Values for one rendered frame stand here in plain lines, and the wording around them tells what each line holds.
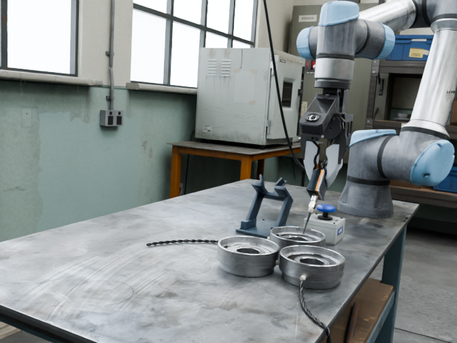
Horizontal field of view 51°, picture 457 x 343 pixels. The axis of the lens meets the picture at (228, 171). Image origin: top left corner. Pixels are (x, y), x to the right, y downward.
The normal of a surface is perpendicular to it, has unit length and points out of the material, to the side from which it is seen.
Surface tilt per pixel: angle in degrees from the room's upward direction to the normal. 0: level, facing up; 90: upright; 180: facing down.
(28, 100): 90
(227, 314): 0
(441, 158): 97
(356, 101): 90
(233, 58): 90
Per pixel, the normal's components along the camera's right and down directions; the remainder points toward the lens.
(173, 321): 0.07, -0.99
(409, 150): -0.69, -0.25
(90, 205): 0.88, 0.12
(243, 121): -0.44, 0.06
